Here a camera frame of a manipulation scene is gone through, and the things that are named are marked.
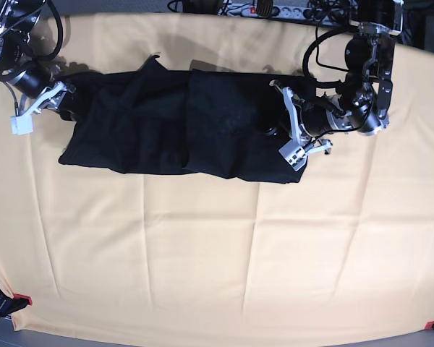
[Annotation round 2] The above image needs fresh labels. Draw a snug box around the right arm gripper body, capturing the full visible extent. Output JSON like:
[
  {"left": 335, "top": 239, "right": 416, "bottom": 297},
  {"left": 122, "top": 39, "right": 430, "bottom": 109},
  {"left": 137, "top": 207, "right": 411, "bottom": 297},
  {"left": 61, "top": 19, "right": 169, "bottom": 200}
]
[{"left": 10, "top": 67, "right": 76, "bottom": 119}]

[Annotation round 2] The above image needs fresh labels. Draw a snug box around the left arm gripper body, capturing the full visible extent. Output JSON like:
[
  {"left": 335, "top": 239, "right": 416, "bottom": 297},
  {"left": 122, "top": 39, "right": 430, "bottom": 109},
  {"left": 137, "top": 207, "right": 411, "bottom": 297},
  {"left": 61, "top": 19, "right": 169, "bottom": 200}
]
[{"left": 263, "top": 95, "right": 350, "bottom": 140}]

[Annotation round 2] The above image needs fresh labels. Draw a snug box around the dark navy T-shirt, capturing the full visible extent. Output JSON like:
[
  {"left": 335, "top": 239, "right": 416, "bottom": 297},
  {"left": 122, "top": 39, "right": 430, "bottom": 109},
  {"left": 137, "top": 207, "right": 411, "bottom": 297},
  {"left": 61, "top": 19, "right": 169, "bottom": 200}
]
[{"left": 59, "top": 57, "right": 315, "bottom": 184}]

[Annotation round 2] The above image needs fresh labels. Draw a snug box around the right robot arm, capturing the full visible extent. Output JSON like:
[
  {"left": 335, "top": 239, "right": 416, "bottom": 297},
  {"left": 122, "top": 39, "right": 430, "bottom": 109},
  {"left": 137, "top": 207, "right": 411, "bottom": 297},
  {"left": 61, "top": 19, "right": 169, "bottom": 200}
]
[{"left": 0, "top": 1, "right": 75, "bottom": 121}]

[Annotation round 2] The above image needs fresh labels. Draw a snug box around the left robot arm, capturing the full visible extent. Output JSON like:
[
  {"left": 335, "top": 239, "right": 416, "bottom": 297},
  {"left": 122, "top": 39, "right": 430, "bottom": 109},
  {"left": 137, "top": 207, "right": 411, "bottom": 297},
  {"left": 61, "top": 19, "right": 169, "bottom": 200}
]
[{"left": 264, "top": 1, "right": 403, "bottom": 161}]

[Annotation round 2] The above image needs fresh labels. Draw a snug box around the white power strip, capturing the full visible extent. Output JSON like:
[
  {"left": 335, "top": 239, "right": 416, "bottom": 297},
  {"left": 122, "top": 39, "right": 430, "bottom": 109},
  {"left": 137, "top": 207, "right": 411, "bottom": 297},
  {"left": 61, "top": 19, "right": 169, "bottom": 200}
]
[{"left": 218, "top": 1, "right": 350, "bottom": 25}]

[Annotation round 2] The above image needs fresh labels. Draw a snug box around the yellow table cloth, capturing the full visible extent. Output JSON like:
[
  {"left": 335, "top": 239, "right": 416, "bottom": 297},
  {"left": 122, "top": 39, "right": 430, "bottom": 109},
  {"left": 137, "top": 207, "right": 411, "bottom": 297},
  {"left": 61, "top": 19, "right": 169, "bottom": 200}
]
[{"left": 0, "top": 12, "right": 434, "bottom": 343}]

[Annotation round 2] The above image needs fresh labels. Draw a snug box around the red black clamp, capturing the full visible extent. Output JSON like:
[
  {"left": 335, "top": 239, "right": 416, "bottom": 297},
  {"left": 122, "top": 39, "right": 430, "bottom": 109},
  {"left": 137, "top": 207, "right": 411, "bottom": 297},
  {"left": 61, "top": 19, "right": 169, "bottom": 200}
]
[{"left": 0, "top": 289, "right": 33, "bottom": 317}]

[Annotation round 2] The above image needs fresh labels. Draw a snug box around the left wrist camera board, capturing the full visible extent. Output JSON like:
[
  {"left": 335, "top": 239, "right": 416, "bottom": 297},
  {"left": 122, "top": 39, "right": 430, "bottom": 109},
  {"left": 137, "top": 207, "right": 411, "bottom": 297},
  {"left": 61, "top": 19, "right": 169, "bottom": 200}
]
[{"left": 278, "top": 140, "right": 307, "bottom": 171}]

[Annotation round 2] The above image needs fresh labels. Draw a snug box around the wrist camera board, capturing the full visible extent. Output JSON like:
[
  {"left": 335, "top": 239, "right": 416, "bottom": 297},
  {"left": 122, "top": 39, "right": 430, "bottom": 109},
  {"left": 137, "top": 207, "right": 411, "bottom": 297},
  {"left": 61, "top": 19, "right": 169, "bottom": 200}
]
[
  {"left": 10, "top": 116, "right": 33, "bottom": 135},
  {"left": 278, "top": 140, "right": 307, "bottom": 171}
]

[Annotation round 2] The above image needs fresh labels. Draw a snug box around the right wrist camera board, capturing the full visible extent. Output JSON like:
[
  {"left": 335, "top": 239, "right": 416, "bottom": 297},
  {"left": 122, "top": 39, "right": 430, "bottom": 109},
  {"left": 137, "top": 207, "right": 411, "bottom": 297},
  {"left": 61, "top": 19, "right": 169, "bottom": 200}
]
[{"left": 10, "top": 116, "right": 33, "bottom": 135}]

